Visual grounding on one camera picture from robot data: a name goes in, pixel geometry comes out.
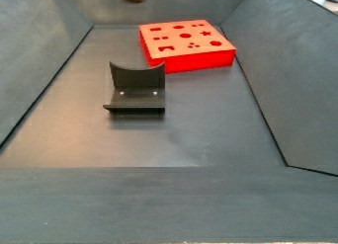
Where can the black curved cradle fixture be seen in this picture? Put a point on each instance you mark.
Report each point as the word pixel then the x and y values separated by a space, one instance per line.
pixel 139 88

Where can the red shape sorter block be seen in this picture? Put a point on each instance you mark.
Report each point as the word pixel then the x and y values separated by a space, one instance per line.
pixel 186 45

